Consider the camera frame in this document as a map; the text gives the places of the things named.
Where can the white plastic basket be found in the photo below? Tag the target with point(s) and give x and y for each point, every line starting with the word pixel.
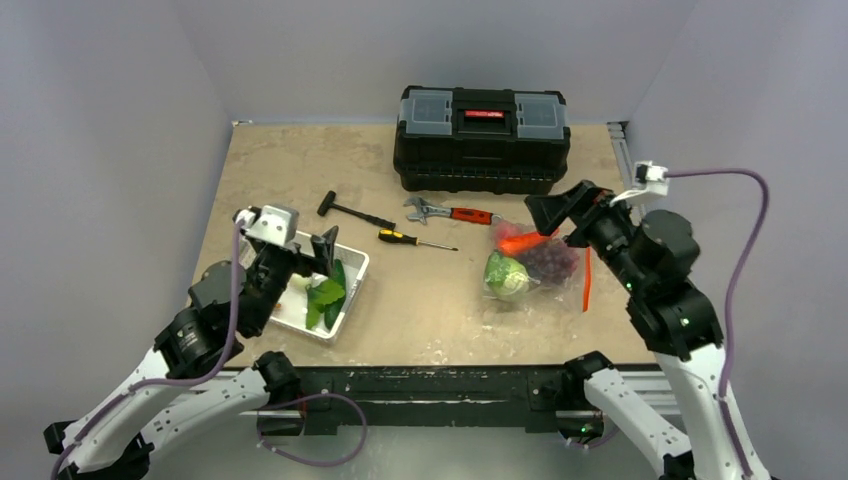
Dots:
pixel 291 308

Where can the white radish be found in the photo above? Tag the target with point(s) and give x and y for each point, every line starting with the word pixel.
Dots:
pixel 300 282

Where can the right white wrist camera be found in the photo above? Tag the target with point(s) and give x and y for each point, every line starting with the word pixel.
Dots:
pixel 650 182

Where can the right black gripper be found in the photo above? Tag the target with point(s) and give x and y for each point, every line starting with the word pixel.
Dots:
pixel 589 216

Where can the clear zip top bag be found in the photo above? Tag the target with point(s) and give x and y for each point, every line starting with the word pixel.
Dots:
pixel 574 294

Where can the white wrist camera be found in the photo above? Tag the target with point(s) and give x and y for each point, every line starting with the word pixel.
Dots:
pixel 650 182
pixel 270 224

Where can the green cabbage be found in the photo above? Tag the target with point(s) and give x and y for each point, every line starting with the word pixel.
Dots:
pixel 505 278

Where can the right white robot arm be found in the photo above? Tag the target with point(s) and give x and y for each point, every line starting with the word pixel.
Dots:
pixel 679 325

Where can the orange carrot green top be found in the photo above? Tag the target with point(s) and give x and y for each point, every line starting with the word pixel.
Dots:
pixel 516 245

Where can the light red grape bunch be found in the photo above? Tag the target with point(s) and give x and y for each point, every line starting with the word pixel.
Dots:
pixel 552 263

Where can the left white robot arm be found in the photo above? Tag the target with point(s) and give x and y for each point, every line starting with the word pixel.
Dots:
pixel 171 393

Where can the black hammer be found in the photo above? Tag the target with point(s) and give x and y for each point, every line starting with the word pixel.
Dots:
pixel 329 203

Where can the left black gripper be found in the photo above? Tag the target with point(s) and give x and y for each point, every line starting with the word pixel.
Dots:
pixel 322 245

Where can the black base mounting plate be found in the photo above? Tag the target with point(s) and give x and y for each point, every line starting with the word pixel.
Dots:
pixel 325 413

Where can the green cucumber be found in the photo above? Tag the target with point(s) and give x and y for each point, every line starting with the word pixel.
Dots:
pixel 339 281

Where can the aluminium frame rail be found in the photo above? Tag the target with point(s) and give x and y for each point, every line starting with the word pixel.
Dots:
pixel 662 384

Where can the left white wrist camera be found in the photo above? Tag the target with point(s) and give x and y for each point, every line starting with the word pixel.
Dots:
pixel 270 224

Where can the adjustable wrench red handle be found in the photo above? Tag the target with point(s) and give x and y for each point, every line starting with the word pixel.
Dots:
pixel 423 210

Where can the green leafy vegetable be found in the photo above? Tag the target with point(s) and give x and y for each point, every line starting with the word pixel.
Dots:
pixel 318 297

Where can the yellow black screwdriver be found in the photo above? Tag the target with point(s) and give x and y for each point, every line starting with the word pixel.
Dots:
pixel 398 238

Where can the black plastic toolbox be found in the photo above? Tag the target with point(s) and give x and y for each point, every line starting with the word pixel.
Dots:
pixel 500 141

